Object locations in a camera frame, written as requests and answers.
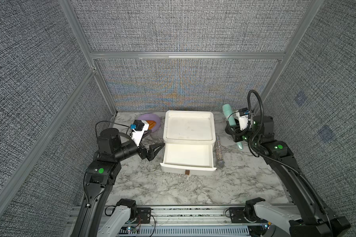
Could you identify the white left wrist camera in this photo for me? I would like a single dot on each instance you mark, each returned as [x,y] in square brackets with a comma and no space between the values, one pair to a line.
[138,128]

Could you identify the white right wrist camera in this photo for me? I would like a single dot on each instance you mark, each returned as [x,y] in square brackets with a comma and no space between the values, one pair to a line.
[243,116]

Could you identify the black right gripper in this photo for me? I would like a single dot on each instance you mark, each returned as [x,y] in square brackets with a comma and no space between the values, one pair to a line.
[235,132]

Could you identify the orange pastry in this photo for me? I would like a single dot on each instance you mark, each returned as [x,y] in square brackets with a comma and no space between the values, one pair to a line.
[152,124]

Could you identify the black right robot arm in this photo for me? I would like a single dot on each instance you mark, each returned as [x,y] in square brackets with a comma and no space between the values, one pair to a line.
[315,218]

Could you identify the mint green tube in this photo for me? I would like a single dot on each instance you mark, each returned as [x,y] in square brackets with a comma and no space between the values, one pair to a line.
[229,114]

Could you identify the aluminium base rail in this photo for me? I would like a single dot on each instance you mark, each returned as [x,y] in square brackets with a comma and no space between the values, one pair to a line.
[181,221]

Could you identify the white three-drawer storage unit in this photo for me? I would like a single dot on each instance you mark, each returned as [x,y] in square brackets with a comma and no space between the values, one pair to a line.
[189,128]

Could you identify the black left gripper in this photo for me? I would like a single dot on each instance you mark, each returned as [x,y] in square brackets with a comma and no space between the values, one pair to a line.
[148,152]

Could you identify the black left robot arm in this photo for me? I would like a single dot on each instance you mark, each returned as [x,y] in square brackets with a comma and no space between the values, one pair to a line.
[99,179]

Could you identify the glittery silver microphone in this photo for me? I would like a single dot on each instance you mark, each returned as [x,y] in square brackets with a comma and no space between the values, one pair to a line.
[218,152]

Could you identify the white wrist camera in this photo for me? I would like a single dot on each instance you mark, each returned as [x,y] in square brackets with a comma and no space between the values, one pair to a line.
[138,128]
[243,116]

